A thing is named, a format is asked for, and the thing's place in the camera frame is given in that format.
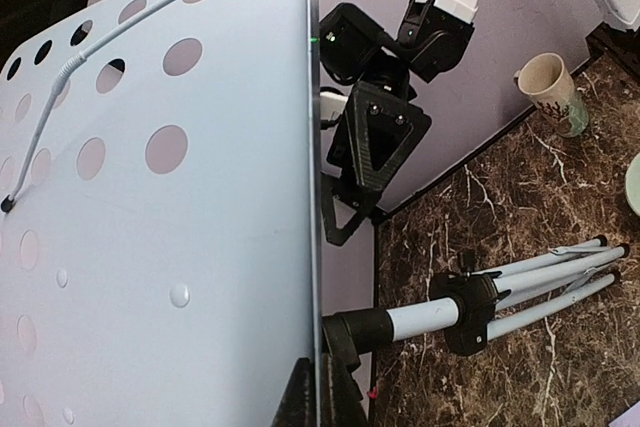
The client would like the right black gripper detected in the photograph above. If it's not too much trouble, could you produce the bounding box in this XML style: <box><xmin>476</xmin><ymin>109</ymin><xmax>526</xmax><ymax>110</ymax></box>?
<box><xmin>320</xmin><ymin>2</ymin><xmax>474</xmax><ymax>246</ymax></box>

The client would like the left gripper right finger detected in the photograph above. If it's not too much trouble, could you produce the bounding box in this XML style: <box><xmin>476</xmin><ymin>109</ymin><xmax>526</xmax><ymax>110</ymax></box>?
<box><xmin>320</xmin><ymin>353</ymin><xmax>369</xmax><ymax>427</ymax></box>

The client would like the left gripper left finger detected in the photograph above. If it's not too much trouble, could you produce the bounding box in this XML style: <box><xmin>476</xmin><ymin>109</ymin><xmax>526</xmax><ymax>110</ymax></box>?
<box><xmin>272</xmin><ymin>358</ymin><xmax>315</xmax><ymax>427</ymax></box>

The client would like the light blue music stand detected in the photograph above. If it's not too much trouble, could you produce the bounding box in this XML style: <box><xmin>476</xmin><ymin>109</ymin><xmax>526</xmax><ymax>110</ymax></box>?
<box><xmin>1</xmin><ymin>0</ymin><xmax>629</xmax><ymax>426</ymax></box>

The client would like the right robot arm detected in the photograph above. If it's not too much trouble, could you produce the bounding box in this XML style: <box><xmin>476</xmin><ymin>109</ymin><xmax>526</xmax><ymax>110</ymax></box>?
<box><xmin>318</xmin><ymin>0</ymin><xmax>562</xmax><ymax>246</ymax></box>

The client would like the beige green ceramic mug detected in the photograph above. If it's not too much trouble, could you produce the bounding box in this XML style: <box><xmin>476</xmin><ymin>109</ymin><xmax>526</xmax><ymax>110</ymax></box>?
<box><xmin>513</xmin><ymin>53</ymin><xmax>589</xmax><ymax>138</ymax></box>

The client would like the pale green ceramic bowl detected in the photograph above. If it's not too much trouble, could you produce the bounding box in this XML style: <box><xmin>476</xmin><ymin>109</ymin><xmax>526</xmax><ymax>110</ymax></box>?
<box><xmin>624</xmin><ymin>154</ymin><xmax>640</xmax><ymax>217</ymax></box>

